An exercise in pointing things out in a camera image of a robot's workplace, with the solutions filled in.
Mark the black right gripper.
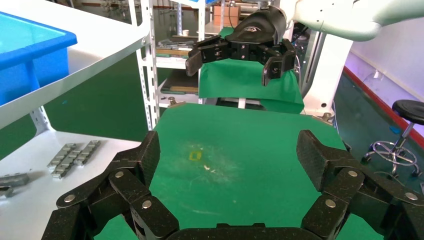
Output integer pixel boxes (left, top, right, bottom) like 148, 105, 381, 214
184, 5, 297, 87

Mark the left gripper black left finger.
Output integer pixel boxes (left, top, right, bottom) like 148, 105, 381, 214
41, 130, 180, 240

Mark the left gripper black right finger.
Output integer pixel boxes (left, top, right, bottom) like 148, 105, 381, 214
295, 129, 424, 240

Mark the grey metal link strip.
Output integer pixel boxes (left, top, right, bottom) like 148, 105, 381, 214
46, 143, 77, 170
73, 140, 101, 167
50, 147, 86, 180
0, 172, 30, 188

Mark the plain green table cloth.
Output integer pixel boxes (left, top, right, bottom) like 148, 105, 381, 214
198, 26, 306, 115

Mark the cardboard box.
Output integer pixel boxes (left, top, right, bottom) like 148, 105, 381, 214
212, 4, 241, 28

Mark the dark flat board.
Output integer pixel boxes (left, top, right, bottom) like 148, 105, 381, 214
160, 68, 200, 96

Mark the silver binder clip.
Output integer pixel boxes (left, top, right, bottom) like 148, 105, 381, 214
166, 96, 187, 109
317, 112, 334, 126

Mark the yellow square marker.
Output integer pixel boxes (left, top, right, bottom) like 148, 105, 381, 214
187, 150, 204, 164

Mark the white storage rack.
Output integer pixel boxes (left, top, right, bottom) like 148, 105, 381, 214
154, 0, 208, 109

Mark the white robot torso column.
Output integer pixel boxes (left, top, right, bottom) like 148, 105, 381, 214
302, 31, 354, 117

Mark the green table cloth with marks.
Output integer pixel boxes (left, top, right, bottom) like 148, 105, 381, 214
94, 102, 387, 240

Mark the black seat chrome stool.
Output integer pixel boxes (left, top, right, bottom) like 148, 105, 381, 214
361, 99, 424, 180

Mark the white shelf board holding strips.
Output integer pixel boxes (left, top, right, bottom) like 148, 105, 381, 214
0, 130, 144, 240

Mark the white shelf board holding bin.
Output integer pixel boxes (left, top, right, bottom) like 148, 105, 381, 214
0, 0, 151, 131

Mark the blue plastic bin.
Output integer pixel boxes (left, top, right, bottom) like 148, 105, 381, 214
0, 11, 78, 107

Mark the white perforated rack post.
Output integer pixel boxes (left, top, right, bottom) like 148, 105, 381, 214
127, 0, 162, 132
29, 105, 54, 135

